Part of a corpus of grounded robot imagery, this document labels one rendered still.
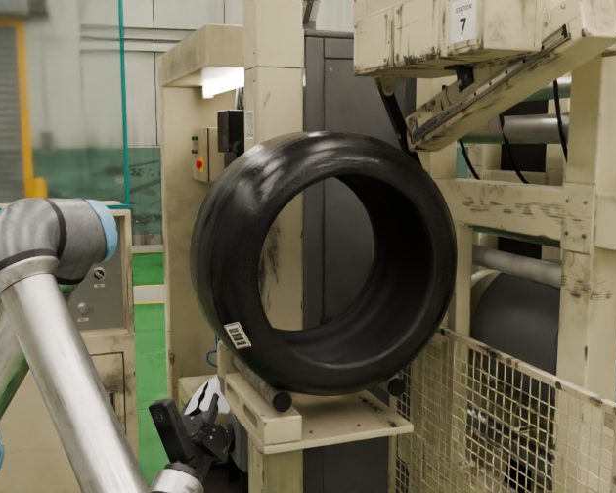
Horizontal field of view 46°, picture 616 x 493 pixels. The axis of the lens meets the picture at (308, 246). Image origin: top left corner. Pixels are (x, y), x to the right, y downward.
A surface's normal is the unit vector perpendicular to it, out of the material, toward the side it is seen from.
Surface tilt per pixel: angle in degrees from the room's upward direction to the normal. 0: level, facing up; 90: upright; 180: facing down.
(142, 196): 90
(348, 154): 79
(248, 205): 66
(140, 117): 90
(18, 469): 90
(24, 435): 90
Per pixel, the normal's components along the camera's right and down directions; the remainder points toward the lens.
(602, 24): 0.33, -0.18
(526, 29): 0.35, 0.13
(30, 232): 0.55, -0.59
